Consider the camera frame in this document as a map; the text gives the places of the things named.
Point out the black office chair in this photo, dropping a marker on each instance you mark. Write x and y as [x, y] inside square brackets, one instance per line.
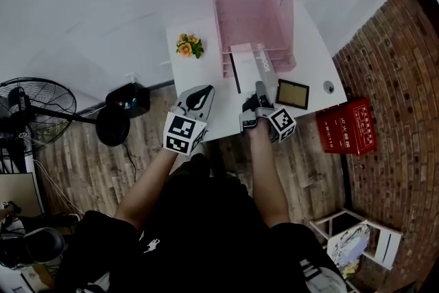
[43, 243]

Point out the black picture frame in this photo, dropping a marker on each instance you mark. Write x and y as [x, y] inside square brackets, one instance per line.
[292, 94]

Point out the pink wire mesh basket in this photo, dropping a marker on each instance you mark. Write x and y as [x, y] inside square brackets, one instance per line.
[254, 13]

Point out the orange yellow artificial flowers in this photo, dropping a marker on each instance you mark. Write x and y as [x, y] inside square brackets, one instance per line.
[188, 46]

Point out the beige board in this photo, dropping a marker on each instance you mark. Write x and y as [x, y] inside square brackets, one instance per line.
[19, 193]

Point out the white shelf frame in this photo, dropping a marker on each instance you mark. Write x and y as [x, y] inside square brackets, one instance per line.
[329, 216]

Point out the person's right forearm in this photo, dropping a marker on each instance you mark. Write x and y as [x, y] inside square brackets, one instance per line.
[269, 178]

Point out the printed magazine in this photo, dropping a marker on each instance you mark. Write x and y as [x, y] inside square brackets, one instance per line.
[350, 247]

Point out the white grey notebook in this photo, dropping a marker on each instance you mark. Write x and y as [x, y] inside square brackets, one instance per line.
[247, 68]

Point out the black t-shirt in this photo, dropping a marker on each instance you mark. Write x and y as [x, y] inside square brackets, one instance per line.
[205, 233]

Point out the red box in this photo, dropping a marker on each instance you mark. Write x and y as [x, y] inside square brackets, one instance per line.
[346, 128]

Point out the person's left forearm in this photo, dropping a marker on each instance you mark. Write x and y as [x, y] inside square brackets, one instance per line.
[147, 188]

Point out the black box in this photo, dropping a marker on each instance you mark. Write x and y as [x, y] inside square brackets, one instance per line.
[132, 96]

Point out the black standing fan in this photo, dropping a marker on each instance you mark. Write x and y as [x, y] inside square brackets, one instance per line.
[34, 111]

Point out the white tape roll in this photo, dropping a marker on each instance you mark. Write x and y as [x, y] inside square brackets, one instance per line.
[329, 86]

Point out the white flat panel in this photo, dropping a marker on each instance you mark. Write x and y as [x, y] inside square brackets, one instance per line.
[389, 248]

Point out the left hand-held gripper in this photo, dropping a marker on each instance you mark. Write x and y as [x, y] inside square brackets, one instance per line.
[180, 132]

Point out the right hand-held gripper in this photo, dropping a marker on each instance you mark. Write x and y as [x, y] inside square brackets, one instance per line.
[283, 123]

